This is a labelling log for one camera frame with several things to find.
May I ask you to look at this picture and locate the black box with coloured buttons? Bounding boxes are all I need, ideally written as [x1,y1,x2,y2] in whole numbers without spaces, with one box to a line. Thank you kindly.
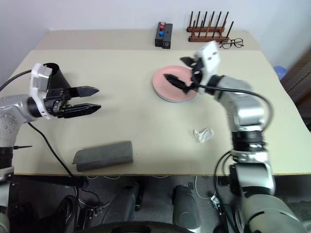
[155,21,167,48]

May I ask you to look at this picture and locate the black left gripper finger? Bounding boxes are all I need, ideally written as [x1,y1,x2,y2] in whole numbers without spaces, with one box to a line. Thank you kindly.
[62,103,102,119]
[65,85,100,99]

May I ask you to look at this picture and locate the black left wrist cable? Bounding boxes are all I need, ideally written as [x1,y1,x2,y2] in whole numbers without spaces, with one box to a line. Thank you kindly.
[0,69,34,92]

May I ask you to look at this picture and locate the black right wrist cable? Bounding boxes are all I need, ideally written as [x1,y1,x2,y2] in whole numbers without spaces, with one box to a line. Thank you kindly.
[198,83,274,133]

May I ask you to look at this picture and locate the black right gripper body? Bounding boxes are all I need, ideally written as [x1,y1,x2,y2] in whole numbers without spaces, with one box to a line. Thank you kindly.
[190,56,204,84]

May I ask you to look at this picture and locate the black table crossbar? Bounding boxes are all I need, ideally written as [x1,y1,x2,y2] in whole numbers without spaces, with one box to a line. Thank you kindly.
[14,175,84,189]

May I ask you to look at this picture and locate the brown wooden plate rack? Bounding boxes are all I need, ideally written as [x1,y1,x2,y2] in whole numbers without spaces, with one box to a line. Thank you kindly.
[186,11,235,43]

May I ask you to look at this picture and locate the white cable under table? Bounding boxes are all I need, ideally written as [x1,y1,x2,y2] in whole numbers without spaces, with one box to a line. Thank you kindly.
[193,176,217,200]

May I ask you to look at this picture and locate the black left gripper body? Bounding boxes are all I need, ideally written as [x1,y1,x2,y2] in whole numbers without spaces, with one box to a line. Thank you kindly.
[43,87,72,119]

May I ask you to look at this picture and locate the brown frame eyeglasses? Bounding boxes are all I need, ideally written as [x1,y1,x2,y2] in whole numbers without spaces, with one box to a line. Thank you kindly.
[219,38,244,50]

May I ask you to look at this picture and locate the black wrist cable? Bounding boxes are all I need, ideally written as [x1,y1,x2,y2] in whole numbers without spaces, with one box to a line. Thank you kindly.
[0,69,34,92]
[198,83,274,133]

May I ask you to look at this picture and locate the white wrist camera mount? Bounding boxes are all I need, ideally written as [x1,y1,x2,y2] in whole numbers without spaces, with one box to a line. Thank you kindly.
[29,63,53,121]
[194,40,222,94]

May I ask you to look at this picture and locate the crumpled white paper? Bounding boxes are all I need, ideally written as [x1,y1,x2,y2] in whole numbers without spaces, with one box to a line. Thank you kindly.
[193,128,214,144]

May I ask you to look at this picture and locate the dark fabric chair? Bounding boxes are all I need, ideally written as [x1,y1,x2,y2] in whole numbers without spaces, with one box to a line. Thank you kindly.
[281,48,311,133]

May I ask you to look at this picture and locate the grey glasses case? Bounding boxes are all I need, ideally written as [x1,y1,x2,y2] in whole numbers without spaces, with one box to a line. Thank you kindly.
[72,140,134,172]

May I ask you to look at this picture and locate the pink plate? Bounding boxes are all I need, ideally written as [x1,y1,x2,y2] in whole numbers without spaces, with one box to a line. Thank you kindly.
[152,65,199,102]

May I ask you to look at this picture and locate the plain black box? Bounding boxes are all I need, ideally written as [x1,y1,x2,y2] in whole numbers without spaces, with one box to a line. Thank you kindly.
[162,23,173,50]

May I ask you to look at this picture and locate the blue plastic bottle top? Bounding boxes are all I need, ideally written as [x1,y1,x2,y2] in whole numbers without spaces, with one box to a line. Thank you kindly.
[274,65,288,80]

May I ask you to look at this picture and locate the long black left arm cable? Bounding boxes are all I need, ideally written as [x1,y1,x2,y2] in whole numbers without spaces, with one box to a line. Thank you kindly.
[27,122,82,185]

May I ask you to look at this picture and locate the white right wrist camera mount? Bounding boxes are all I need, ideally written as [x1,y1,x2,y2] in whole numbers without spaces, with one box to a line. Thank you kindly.
[194,40,222,94]

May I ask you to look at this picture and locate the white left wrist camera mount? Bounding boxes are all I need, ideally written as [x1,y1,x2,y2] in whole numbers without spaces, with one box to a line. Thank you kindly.
[29,63,53,121]

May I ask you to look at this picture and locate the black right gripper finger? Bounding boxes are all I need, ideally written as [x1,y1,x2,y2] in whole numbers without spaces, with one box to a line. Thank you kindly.
[179,56,195,68]
[163,73,195,95]

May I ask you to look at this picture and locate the dark grey rounded shape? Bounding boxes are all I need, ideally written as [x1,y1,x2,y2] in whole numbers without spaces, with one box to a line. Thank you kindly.
[172,184,201,233]
[104,184,144,233]

